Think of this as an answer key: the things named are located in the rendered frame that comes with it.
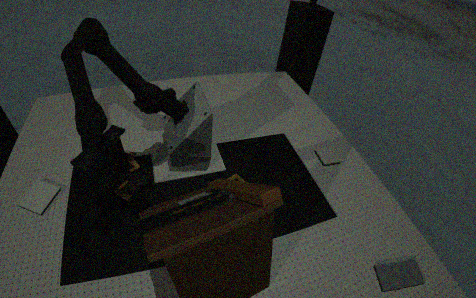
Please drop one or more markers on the brown square letter tile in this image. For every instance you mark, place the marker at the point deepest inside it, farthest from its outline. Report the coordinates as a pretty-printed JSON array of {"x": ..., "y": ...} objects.
[
  {"x": 134, "y": 164},
  {"x": 236, "y": 177}
]

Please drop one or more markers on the white paper ticket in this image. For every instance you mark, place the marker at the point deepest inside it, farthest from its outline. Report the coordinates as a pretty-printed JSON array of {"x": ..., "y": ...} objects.
[{"x": 193, "y": 198}]

